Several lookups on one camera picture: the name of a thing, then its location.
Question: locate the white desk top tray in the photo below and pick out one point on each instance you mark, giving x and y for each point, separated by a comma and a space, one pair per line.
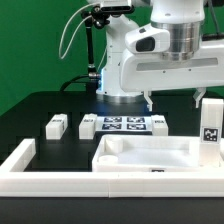
145, 153

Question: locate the white U-shaped fence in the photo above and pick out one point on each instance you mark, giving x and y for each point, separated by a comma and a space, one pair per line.
16, 181

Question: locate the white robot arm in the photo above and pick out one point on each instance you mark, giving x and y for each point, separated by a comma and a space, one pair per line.
182, 18

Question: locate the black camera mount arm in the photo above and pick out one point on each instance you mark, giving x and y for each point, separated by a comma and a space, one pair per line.
91, 43

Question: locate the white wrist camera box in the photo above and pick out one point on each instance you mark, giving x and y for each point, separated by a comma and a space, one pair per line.
147, 39

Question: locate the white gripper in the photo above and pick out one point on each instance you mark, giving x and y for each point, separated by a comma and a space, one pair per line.
148, 72

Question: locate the marker tag sheet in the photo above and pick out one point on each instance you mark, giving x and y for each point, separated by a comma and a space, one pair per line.
124, 124

